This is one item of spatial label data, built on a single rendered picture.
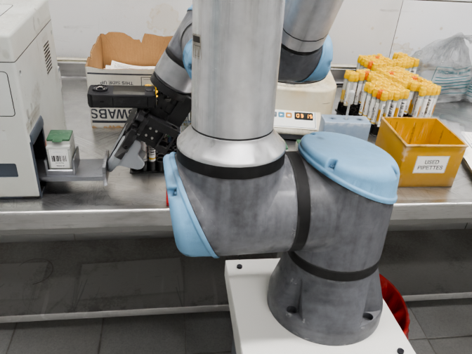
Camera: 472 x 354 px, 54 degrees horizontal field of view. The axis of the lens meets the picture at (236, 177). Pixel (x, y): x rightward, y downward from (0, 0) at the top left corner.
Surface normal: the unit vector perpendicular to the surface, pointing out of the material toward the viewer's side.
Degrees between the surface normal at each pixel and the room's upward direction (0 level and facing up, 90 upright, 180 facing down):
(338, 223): 79
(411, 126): 90
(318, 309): 69
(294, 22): 112
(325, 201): 57
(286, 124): 25
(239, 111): 85
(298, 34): 119
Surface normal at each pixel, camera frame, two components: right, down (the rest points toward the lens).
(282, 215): 0.18, 0.21
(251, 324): 0.06, -0.89
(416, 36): 0.13, 0.54
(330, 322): -0.08, 0.16
